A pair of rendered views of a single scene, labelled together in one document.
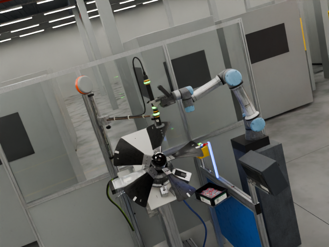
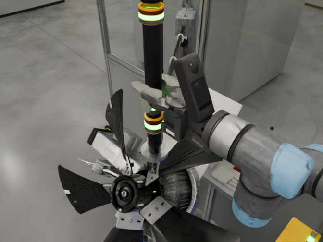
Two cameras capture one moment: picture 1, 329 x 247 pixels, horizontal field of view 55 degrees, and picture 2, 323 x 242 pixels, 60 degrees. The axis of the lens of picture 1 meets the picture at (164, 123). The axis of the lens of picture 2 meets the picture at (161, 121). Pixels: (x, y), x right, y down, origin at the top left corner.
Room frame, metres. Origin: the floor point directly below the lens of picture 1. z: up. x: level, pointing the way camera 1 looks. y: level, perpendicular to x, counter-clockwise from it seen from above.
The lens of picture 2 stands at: (2.11, -0.39, 1.98)
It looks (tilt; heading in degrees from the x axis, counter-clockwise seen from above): 41 degrees down; 59
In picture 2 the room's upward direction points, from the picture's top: straight up
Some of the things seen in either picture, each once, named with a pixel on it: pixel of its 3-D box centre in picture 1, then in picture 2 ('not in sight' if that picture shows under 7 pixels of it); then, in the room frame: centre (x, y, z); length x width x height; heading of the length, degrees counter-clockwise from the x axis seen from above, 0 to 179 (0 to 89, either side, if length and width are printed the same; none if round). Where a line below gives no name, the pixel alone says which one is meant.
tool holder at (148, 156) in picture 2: (157, 120); (155, 136); (2.34, 0.05, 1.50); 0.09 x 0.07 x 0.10; 49
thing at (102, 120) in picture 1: (103, 120); (185, 22); (2.75, 0.51, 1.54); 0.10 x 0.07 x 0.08; 49
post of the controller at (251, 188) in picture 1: (252, 189); not in sight; (1.91, -0.44, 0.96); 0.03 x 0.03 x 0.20; 14
